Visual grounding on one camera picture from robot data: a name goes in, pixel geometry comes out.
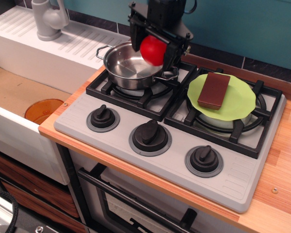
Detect grey toy stove top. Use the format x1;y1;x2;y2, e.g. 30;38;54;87
53;58;287;214

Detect black right burner grate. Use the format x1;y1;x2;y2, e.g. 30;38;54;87
164;67;285;159

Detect teal wall cabinet right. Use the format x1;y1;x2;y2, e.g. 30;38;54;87
63;0;291;71

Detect light green plate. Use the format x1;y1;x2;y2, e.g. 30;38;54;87
187;74;256;121

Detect brown chocolate bar block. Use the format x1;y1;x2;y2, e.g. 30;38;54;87
197;72;230;110

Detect stainless steel pot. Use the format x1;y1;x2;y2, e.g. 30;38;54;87
96;41;179;90

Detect grey toy faucet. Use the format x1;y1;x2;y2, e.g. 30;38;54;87
32;0;69;41

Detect black left burner grate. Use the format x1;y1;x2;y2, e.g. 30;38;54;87
86;62;197;121

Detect wooden drawer fronts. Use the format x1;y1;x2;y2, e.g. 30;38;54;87
0;148;88;233

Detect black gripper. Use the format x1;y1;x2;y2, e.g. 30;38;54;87
129;0;194;71

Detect black middle stove knob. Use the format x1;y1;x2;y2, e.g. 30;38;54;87
129;120;172;157

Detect black burner grate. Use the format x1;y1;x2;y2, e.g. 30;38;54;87
86;62;197;121
164;67;285;159

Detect black right stove knob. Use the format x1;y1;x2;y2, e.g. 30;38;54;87
185;145;224;178

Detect black stove knob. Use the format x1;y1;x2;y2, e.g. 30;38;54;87
129;120;172;157
86;104;120;133
185;145;224;178

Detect red toy apple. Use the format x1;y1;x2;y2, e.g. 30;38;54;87
140;35;167;66

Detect black left stove knob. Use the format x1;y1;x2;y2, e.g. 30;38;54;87
86;104;120;133

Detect orange plastic bowl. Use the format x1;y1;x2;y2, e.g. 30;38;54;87
24;99;63;125

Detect black oven door handle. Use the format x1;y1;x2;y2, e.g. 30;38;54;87
78;164;197;233

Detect black braided cable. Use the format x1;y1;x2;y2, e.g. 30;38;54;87
0;190;20;233

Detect white toy sink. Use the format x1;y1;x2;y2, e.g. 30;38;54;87
0;6;128;185

